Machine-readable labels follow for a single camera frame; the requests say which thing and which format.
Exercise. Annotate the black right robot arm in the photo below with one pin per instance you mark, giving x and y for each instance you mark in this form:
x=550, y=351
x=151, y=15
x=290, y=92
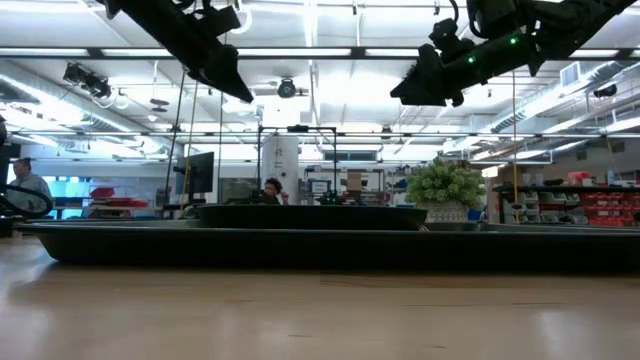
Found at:
x=540, y=35

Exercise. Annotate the green plant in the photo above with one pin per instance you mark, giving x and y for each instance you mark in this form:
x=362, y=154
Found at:
x=445, y=185

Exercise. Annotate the white round pillar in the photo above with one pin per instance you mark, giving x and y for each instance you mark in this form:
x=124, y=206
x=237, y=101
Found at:
x=280, y=160

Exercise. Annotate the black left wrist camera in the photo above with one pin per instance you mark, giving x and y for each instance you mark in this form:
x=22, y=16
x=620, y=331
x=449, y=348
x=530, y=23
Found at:
x=220, y=20

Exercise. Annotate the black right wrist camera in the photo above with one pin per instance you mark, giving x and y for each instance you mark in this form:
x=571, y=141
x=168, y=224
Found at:
x=447, y=37

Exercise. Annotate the black ceiling camera pair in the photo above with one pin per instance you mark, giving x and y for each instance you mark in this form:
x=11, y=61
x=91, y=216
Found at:
x=87, y=80

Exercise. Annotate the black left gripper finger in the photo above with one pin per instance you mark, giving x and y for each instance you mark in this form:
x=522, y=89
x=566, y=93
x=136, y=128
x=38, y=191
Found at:
x=227, y=75

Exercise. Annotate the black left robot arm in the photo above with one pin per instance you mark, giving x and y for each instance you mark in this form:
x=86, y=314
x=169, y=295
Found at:
x=160, y=27

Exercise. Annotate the black computer monitor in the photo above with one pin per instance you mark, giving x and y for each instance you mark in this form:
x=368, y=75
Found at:
x=197, y=172

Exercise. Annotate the black tray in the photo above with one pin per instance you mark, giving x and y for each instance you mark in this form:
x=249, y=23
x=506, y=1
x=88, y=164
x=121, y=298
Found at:
x=325, y=250

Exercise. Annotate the red storage bins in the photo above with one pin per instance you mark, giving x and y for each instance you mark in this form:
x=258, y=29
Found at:
x=112, y=197

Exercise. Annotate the black overhead frame bar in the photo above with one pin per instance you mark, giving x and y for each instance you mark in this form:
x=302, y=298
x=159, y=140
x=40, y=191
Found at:
x=310, y=53

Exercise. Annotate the dark round plate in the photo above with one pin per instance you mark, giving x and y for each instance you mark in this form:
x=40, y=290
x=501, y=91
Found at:
x=310, y=217

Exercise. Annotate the person by blue window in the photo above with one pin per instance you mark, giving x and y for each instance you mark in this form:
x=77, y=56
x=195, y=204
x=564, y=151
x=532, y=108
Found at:
x=29, y=187

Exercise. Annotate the brown cardboard box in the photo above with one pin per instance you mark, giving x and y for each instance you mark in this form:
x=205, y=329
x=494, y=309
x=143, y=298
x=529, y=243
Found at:
x=354, y=181

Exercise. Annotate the small black ceiling camera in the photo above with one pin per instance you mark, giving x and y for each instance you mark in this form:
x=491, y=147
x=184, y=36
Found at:
x=605, y=91

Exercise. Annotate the shelf with orange bins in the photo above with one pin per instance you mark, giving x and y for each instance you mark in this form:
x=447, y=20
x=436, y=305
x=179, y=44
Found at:
x=590, y=202

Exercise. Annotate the black metal frame stand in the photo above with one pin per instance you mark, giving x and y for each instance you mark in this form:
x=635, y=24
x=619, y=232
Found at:
x=297, y=131

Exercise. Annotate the yellow hanging pole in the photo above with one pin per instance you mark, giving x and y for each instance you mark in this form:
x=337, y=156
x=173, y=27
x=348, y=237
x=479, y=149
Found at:
x=514, y=150

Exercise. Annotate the blue storage bins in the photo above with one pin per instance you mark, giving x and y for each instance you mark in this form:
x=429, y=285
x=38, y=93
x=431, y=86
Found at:
x=474, y=215

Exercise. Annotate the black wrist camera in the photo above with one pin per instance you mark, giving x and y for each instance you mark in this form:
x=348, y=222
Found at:
x=220, y=20
x=447, y=37

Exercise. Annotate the person seated at desk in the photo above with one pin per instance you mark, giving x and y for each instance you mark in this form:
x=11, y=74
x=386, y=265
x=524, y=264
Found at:
x=272, y=192

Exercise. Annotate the round black ceiling camera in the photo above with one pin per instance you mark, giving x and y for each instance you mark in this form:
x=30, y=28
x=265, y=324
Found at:
x=286, y=88

